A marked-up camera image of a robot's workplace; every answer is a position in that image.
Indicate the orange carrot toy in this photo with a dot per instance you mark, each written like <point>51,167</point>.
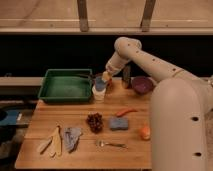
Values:
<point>124,111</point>

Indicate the blue object at left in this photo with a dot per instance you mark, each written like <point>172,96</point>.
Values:
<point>9,117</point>

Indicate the blue plastic cup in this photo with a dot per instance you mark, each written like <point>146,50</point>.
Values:
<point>100,85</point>

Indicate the bunch of dark grapes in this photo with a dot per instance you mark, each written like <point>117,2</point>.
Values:
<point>95,122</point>

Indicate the dark rectangular block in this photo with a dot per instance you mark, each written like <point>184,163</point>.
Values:
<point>126,77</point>

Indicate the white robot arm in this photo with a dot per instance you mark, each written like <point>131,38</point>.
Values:
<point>178,106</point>

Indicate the white paper cup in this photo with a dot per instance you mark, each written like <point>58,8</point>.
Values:
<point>98,95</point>

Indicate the blue sponge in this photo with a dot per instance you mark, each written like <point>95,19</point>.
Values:
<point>117,123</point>

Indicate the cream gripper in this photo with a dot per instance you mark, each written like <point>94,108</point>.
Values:
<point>106,77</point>

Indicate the red bowl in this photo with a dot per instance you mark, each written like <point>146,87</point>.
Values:
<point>100,74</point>

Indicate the green plastic tray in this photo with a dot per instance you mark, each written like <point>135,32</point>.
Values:
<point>66,86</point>

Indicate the purple bowl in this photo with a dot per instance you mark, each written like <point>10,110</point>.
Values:
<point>142,84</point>

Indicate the silver fork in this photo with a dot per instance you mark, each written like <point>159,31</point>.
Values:
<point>103,143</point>

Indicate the orange peach toy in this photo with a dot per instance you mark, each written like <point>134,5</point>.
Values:
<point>144,132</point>

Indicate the grey blue cloth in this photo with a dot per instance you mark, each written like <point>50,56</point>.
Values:
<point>71,137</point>

